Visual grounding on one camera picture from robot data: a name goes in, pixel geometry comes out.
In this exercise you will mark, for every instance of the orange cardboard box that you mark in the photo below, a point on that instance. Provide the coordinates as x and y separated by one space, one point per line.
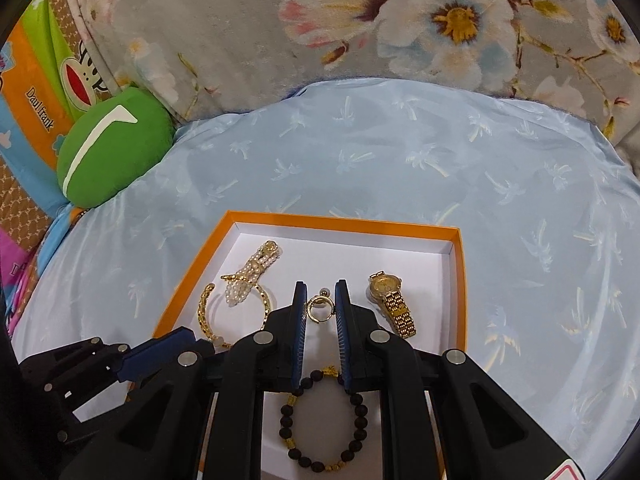
325 255

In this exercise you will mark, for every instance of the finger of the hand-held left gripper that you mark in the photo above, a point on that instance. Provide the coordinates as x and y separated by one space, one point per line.
75 360
150 352

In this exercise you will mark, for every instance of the grey floral blanket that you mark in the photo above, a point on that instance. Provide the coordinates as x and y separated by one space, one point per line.
250 60

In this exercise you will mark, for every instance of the green plush pillow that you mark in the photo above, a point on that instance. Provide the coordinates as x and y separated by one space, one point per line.
115 150

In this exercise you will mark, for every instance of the pearl hair clip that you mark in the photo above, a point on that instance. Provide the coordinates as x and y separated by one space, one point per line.
250 270

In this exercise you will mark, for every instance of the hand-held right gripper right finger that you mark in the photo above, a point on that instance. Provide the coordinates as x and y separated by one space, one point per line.
343 340

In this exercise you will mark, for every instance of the gold wristwatch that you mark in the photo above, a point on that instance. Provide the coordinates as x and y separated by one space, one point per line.
395 305

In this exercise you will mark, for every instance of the colourful cartoon printed blanket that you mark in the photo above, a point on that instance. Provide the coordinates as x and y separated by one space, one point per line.
35 110

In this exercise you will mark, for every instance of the gold hoop pearl earring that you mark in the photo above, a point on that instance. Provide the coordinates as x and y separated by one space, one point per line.
309 309

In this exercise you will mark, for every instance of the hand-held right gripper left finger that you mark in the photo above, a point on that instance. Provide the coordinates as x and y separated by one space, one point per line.
299 340

